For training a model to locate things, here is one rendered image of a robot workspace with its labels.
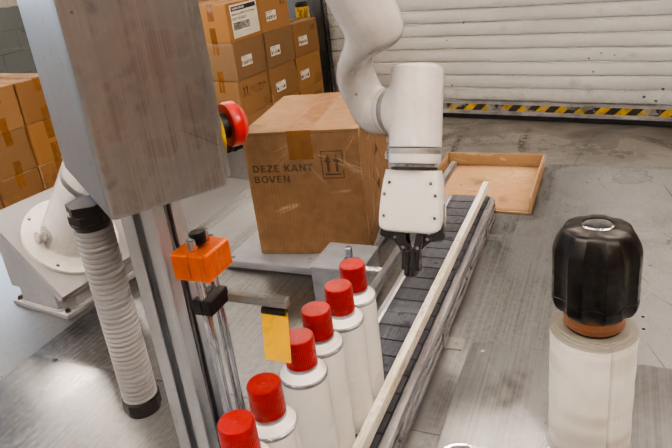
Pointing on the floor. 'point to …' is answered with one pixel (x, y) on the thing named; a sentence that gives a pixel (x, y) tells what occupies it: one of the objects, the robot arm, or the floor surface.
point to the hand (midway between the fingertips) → (411, 262)
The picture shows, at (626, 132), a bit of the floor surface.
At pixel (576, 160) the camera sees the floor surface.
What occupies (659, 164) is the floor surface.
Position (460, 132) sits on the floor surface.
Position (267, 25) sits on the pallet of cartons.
